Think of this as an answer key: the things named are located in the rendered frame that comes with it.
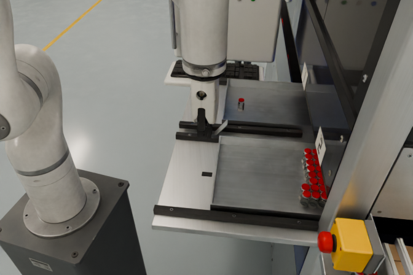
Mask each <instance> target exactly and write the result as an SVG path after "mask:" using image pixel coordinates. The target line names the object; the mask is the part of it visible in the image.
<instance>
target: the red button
mask: <svg viewBox="0 0 413 275"><path fill-rule="evenodd" d="M317 244H318V248H319V250H320V252H322V253H326V254H330V253H331V252H332V248H333V240H332V234H331V233H330V232H328V231H322V232H320V233H319V235H318V239H317Z"/></svg>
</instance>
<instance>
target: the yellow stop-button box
mask: <svg viewBox="0 0 413 275"><path fill-rule="evenodd" d="M330 233H331V234H332V240H333V248H332V252H331V258H332V265H333V268H334V269H335V270H341V271H351V272H357V273H361V272H363V273H365V274H372V273H373V272H374V270H375V269H376V267H377V265H378V264H379V263H380V261H381V259H382V258H383V257H384V252H383V249H382V246H381V243H380V239H379V236H378V234H377V230H376V227H375V225H374V221H372V220H364V221H363V220H357V219H345V218H336V219H335V221H334V223H333V226H332V228H331V231H330Z"/></svg>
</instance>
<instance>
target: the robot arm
mask: <svg viewBox="0 0 413 275"><path fill-rule="evenodd" d="M172 1H173V2H174V3H175V4H176V6H177V7H178V8H179V11H180V24H181V47H182V59H183V62H182V66H183V69H184V71H185V73H186V75H187V76H188V77H189V78H190V79H191V113H192V121H193V122H194V123H195V122H196V121H197V137H198V138H199V139H211V136H212V124H215V123H216V119H217V114H218V106H219V78H220V77H221V76H222V75H223V73H224V71H225V70H226V63H227V34H228V19H229V0H172ZM1 141H5V149H6V154H7V157H8V159H9V161H10V163H11V165H12V167H13V169H14V171H15V172H16V174H17V176H18V178H19V180H20V182H21V183H22V185H23V188H24V189H25V191H26V193H27V195H28V197H29V201H28V202H27V204H26V206H25V209H24V212H23V221H24V223H25V226H26V227H27V229H28V230H29V232H31V233H32V234H34V235H35V236H38V237H40V238H46V239H54V238H61V237H64V236H67V235H70V234H73V233H75V232H76V231H78V230H80V229H81V228H83V227H84V226H86V224H88V223H89V221H91V219H93V217H94V216H95V214H96V213H97V211H98V209H99V206H100V201H101V197H100V192H99V189H98V187H97V186H96V185H95V184H94V183H93V182H92V181H91V180H88V179H86V178H83V177H79V175H78V173H77V169H76V167H75V164H74V161H73V158H72V156H71V153H70V151H69V147H68V144H67V142H66V139H65V136H64V134H63V100H62V90H61V82H60V76H59V73H58V71H57V68H56V66H55V64H54V62H53V61H52V59H51V58H50V57H49V56H48V54H46V52H45V51H43V50H42V49H40V48H38V47H36V46H33V45H29V44H14V21H13V15H12V8H11V5H10V0H0V142H1Z"/></svg>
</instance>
